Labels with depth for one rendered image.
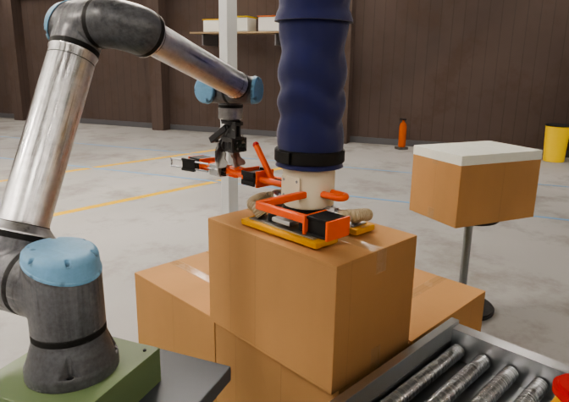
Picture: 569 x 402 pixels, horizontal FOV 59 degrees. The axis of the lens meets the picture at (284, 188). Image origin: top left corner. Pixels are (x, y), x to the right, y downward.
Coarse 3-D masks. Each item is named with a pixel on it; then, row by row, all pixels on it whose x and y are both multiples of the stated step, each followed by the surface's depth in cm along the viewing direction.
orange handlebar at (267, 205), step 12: (228, 168) 189; (240, 168) 189; (264, 180) 176; (276, 180) 172; (300, 192) 156; (324, 192) 157; (336, 192) 159; (264, 204) 142; (276, 204) 149; (288, 216) 135; (300, 216) 132
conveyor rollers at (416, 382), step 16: (448, 352) 169; (464, 352) 173; (432, 368) 160; (448, 368) 165; (464, 368) 160; (480, 368) 162; (512, 368) 160; (416, 384) 152; (448, 384) 152; (464, 384) 154; (496, 384) 152; (528, 384) 154; (544, 384) 153; (384, 400) 144; (400, 400) 146; (432, 400) 144; (448, 400) 147; (480, 400) 145; (496, 400) 149; (528, 400) 145
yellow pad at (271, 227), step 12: (252, 216) 173; (264, 216) 171; (264, 228) 162; (276, 228) 160; (288, 228) 159; (300, 228) 156; (300, 240) 151; (312, 240) 149; (324, 240) 150; (336, 240) 153
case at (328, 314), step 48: (240, 240) 167; (288, 240) 157; (384, 240) 158; (240, 288) 171; (288, 288) 153; (336, 288) 139; (384, 288) 156; (240, 336) 175; (288, 336) 157; (336, 336) 143; (384, 336) 161; (336, 384) 147
